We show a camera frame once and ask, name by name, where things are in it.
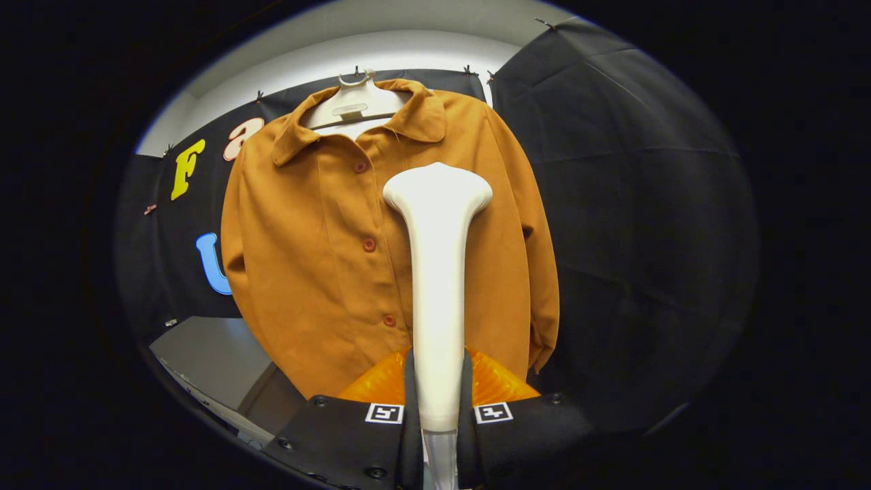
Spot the grey cabinet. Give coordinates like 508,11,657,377
148,316,307,450

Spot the white plastic clothes hanger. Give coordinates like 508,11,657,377
301,68,412,140

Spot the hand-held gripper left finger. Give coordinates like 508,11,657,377
261,347,424,490

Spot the black backdrop cloth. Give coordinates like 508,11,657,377
114,17,761,436

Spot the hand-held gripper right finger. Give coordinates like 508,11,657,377
457,347,617,490

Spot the translucent grey steamer hose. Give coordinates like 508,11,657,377
422,429,460,490

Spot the orange button-up shirt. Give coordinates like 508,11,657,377
220,78,561,400

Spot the white garment steamer head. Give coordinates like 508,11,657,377
382,162,493,434

